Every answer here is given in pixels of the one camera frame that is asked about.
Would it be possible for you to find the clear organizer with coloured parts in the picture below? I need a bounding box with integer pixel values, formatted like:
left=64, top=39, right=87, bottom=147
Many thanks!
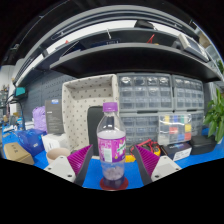
left=157, top=113, right=193, bottom=147

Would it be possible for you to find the green potted plant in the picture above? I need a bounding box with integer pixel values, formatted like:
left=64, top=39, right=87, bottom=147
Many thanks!
left=203, top=87, right=224, bottom=144

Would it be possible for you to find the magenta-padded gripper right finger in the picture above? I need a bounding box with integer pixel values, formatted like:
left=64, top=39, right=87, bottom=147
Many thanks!
left=132, top=144, right=183, bottom=186

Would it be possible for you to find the wide grey drawer cabinet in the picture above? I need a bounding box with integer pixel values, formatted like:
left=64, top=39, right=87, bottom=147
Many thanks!
left=116, top=72, right=174, bottom=113

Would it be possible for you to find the narrow grey drawer cabinet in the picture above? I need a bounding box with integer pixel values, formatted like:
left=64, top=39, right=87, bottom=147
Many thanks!
left=171, top=74, right=205, bottom=112

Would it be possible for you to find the purple bag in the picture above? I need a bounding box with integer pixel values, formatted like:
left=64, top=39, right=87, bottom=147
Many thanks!
left=31, top=105, right=48, bottom=133

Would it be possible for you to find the white wire rack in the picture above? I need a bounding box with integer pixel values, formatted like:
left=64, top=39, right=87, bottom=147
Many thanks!
left=196, top=23, right=224, bottom=76

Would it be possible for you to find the blue box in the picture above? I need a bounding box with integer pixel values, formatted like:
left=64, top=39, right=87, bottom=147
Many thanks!
left=16, top=128, right=48, bottom=158

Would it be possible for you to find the black rounded pad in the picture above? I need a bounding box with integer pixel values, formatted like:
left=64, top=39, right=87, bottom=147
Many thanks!
left=86, top=105, right=105, bottom=157

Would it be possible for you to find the black box with white label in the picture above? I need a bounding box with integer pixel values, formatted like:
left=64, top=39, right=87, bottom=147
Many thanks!
left=160, top=142, right=193, bottom=162

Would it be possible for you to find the brown cardboard box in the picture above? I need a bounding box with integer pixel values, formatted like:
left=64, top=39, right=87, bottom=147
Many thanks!
left=3, top=142, right=35, bottom=166

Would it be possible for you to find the flat round red coaster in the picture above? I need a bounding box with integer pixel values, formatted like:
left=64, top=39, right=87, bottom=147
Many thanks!
left=99, top=176, right=130, bottom=191

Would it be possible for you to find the cream dotted pegboard tray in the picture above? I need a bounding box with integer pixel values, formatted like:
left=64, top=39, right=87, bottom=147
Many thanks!
left=61, top=73, right=120, bottom=156

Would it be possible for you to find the cream mug with dark print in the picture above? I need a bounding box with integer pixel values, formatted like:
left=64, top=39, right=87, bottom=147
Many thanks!
left=45, top=147, right=72, bottom=165

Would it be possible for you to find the clear bottle with purple label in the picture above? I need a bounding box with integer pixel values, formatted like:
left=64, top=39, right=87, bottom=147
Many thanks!
left=96, top=101, right=127, bottom=188

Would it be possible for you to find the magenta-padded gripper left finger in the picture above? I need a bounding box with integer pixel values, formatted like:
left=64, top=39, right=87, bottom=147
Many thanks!
left=43, top=143, right=95, bottom=187

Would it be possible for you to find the dark grey box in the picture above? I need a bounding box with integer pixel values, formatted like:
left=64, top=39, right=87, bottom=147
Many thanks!
left=44, top=98, right=65, bottom=135

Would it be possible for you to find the yellow multimeter with red leads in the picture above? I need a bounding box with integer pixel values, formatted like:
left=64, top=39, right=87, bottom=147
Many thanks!
left=129, top=138, right=162, bottom=163

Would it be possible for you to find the teal container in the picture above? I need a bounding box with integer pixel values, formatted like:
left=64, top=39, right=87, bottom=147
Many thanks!
left=13, top=86, right=27, bottom=98

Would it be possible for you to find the long grey drawer cabinet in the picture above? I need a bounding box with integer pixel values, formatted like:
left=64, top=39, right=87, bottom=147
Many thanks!
left=119, top=110, right=205, bottom=148

